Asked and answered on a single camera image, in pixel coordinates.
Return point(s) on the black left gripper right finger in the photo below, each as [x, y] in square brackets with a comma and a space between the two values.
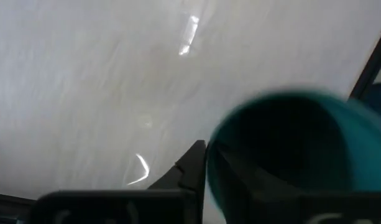
[236, 186]

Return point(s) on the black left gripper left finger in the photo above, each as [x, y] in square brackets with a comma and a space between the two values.
[187, 174]

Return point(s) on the small dark green cup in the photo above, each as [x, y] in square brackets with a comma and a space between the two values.
[348, 140]

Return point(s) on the black metal table frame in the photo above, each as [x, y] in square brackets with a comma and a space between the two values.
[370, 65]

